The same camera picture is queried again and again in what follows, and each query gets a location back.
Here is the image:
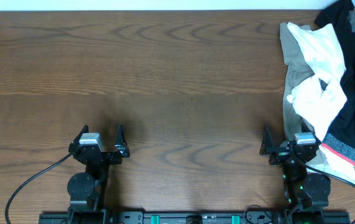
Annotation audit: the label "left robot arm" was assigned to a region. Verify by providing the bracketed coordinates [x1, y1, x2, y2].
[67, 124, 130, 223]

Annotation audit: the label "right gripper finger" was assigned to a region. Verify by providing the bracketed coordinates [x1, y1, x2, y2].
[259, 125, 274, 156]
[301, 121, 315, 134]

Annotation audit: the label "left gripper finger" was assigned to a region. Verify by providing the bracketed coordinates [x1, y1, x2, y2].
[71, 124, 89, 145]
[114, 124, 131, 157]

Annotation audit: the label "white shirt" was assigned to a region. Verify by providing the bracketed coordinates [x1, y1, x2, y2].
[287, 22, 355, 184]

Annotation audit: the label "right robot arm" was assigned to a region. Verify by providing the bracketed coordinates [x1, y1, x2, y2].
[259, 123, 331, 224]

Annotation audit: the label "khaki shorts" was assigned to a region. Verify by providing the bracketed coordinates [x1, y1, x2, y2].
[280, 22, 314, 147]

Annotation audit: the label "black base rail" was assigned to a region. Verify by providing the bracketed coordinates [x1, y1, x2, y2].
[39, 210, 350, 224]

